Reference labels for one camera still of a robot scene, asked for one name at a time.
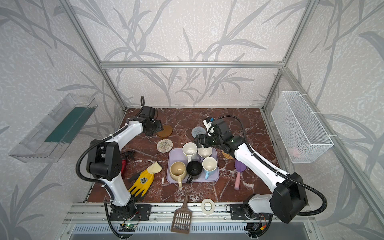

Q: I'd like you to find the pink object in basket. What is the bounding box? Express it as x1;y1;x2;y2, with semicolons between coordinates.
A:
288;147;303;159

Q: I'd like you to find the white speckled mug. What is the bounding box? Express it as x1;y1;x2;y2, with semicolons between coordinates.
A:
182;142;199;163

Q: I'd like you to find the light blue mug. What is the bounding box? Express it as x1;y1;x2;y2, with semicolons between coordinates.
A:
202;157;218;180

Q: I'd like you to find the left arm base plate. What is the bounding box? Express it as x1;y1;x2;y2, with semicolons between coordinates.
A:
109;204;152;221

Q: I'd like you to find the brown slotted spatula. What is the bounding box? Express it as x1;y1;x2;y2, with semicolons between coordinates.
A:
171;193;193;234

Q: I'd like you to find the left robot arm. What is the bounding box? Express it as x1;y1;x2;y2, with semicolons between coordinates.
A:
76;96;163;215

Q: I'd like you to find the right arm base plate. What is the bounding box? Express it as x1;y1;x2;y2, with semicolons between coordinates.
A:
226;204;270;221

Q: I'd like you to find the clear plastic wall bin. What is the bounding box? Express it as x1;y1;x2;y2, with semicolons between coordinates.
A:
9;94;98;163

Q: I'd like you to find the rattan wicker coaster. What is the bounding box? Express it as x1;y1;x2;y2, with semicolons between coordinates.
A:
222;152;234;160

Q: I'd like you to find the red handled tool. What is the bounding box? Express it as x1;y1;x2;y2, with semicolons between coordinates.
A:
121;159;127;176

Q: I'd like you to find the black mug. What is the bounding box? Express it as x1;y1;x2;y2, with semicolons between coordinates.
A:
186;161;203;184

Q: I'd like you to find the brown wooden coaster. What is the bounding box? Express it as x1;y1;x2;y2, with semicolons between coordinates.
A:
157;125;173;139

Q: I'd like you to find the white tape roll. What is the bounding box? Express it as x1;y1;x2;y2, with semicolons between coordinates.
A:
201;199;215;216

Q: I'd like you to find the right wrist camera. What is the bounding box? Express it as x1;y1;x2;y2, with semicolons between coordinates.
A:
203;117;215;136

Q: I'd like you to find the white wire mesh basket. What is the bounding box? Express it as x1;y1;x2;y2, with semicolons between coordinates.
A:
271;91;334;164

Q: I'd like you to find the beige ceramic mug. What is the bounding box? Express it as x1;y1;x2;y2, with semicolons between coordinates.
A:
170;162;187;189

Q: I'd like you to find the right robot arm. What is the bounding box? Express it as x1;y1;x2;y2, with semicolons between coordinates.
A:
194;116;328;224

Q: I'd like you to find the grey-blue woven coaster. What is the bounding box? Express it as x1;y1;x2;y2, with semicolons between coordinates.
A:
191;126;207;138

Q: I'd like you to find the lilac plastic tray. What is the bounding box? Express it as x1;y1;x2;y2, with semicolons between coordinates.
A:
167;148;220;184

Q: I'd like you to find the green circuit board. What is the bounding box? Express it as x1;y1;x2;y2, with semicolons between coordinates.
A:
119;224;137;232

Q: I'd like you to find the yellow work glove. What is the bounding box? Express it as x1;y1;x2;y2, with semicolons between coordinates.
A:
129;162;163;197

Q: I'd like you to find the lilac mug white inside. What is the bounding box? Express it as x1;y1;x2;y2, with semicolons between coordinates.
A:
198;147;213;159

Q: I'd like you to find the purple scoop pink handle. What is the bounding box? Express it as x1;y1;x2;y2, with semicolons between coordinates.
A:
235;160;247;191

